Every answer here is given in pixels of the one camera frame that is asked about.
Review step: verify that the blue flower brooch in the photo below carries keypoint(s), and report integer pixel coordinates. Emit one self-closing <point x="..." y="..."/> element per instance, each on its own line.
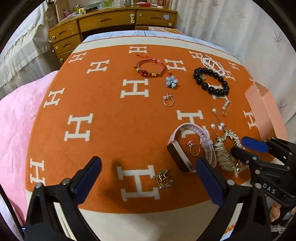
<point x="171" y="82"/>

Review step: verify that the white lace covered furniture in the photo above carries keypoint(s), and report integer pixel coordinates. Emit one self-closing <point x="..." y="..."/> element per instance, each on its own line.
<point x="28" y="55"/>

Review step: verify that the wooden desk with drawers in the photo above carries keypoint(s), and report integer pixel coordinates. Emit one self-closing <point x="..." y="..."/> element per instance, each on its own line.
<point x="68" y="34"/>

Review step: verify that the pearl hook earring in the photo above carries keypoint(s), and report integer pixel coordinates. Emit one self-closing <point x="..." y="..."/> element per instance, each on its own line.
<point x="225" y="108"/>

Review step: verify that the pink smart watch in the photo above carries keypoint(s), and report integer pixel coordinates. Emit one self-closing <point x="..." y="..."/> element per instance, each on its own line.
<point x="178" y="154"/>

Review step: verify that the pink blanket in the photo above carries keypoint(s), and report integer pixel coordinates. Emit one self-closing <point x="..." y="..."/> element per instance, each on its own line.
<point x="18" y="113"/>

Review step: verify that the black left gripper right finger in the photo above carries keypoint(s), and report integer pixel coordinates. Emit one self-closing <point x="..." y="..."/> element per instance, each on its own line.
<point x="253" y="221"/>

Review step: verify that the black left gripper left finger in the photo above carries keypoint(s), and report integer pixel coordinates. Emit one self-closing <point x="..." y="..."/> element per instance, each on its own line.
<point x="42" y="221"/>

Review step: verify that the gold ring pink stone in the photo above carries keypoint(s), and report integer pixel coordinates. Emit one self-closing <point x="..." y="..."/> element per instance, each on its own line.
<point x="193" y="148"/>

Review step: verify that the orange H-pattern blanket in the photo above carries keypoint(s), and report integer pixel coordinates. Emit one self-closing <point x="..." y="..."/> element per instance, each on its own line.
<point x="107" y="101"/>

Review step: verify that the person's right hand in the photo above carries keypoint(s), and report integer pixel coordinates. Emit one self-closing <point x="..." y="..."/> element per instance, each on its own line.
<point x="275" y="211"/>

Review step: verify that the gold ring red stone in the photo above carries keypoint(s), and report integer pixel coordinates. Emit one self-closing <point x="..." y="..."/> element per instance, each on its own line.
<point x="168" y="100"/>

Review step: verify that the white floral curtain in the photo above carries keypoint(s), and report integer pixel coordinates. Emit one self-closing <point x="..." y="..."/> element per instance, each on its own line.
<point x="245" y="30"/>

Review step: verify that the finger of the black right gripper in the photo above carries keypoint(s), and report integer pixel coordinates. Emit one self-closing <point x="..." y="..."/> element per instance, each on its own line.
<point x="256" y="145"/>
<point x="246" y="157"/>

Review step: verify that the pearl drop earrings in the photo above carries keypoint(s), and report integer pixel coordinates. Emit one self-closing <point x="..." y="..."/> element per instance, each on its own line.
<point x="218" y="127"/>

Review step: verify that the pink jewelry tray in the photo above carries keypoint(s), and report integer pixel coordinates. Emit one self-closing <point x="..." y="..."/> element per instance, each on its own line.
<point x="265" y="112"/>

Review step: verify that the light blue bed sheet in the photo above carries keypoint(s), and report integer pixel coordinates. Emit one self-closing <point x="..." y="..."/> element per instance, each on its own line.
<point x="148" y="33"/>

